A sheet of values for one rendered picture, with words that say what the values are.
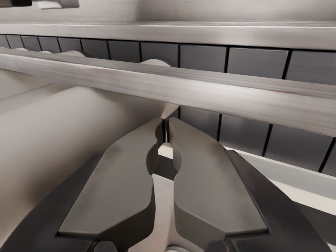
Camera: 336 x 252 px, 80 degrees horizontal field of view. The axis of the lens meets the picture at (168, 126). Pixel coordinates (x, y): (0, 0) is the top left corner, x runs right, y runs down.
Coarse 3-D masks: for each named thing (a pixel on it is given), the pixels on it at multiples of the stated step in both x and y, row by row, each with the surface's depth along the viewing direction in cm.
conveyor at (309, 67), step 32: (192, 64) 16; (224, 64) 15; (256, 64) 14; (288, 64) 13; (320, 64) 12; (224, 128) 17; (256, 128) 16; (288, 128) 14; (288, 160) 16; (320, 160) 14
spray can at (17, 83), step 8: (80, 56) 20; (88, 56) 21; (0, 72) 15; (8, 72) 16; (16, 72) 16; (0, 80) 15; (8, 80) 15; (16, 80) 16; (24, 80) 16; (32, 80) 16; (40, 80) 17; (48, 80) 17; (56, 80) 18; (0, 88) 15; (8, 88) 15; (16, 88) 15; (24, 88) 16; (32, 88) 16; (0, 96) 15; (8, 96) 15
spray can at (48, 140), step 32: (160, 64) 16; (64, 96) 10; (96, 96) 11; (128, 96) 12; (0, 128) 8; (32, 128) 8; (64, 128) 9; (96, 128) 10; (128, 128) 12; (0, 160) 7; (32, 160) 8; (64, 160) 9; (0, 192) 7; (32, 192) 8; (0, 224) 7
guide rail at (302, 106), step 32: (0, 64) 15; (32, 64) 12; (64, 64) 11; (96, 64) 10; (128, 64) 10; (160, 96) 9; (192, 96) 8; (224, 96) 7; (256, 96) 7; (288, 96) 6; (320, 96) 6; (320, 128) 6
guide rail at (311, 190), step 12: (168, 144) 17; (168, 156) 17; (264, 168) 14; (276, 168) 14; (288, 168) 14; (276, 180) 13; (288, 180) 13; (300, 180) 13; (312, 180) 13; (324, 180) 13; (288, 192) 13; (300, 192) 12; (312, 192) 12; (324, 192) 12; (312, 204) 12; (324, 204) 12
